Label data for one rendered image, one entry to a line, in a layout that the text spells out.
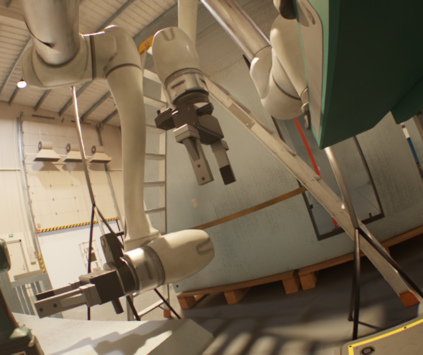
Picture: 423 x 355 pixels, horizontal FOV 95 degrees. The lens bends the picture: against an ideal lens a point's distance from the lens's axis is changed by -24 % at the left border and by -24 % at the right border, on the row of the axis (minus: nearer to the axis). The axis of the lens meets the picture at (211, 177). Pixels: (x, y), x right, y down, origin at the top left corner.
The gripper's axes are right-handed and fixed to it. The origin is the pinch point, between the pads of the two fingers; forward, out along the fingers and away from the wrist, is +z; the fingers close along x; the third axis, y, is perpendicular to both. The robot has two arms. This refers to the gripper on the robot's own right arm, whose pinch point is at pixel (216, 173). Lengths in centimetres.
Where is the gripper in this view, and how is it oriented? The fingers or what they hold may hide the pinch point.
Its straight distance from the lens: 51.3
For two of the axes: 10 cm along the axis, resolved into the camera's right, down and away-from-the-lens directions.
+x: 3.9, 0.2, 9.2
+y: 8.6, -3.6, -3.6
